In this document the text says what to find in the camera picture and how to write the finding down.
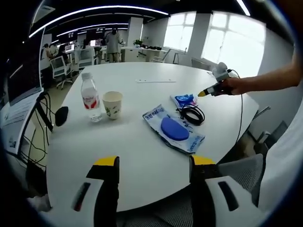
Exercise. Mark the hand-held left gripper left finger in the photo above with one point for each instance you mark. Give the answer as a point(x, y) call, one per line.
point(106, 189)

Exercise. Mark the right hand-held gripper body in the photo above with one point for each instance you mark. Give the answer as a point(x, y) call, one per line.
point(220, 72)

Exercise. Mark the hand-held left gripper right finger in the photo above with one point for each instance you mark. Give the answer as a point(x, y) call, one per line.
point(201, 189)

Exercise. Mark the blue floral packet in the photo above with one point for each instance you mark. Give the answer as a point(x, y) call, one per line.
point(182, 99)

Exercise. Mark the clear packet with blue pad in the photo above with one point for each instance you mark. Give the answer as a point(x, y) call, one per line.
point(172, 127)

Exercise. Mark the white paper cup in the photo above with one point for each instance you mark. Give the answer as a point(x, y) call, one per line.
point(113, 108)

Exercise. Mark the clear plastic water bottle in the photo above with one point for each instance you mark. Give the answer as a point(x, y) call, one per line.
point(91, 99)

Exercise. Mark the person's right hand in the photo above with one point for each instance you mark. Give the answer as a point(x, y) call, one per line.
point(235, 86)

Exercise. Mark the wide bright window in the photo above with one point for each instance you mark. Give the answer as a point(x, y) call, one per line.
point(236, 42)

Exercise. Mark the grey mesh office chair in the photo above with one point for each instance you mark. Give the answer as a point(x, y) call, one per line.
point(246, 175)

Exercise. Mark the narrow bright window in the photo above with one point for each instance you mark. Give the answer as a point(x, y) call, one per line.
point(180, 33)

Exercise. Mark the grey padded chair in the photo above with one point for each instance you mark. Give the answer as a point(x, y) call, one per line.
point(277, 134)

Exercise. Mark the white low cabinet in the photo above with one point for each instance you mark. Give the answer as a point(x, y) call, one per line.
point(132, 54)

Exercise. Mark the green potted plant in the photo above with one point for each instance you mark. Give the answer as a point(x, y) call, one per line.
point(138, 42)

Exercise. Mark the white office chair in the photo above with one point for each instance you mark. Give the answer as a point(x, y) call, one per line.
point(85, 56)
point(59, 68)

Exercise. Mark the silver laptop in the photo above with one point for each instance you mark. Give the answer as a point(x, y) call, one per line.
point(23, 66)

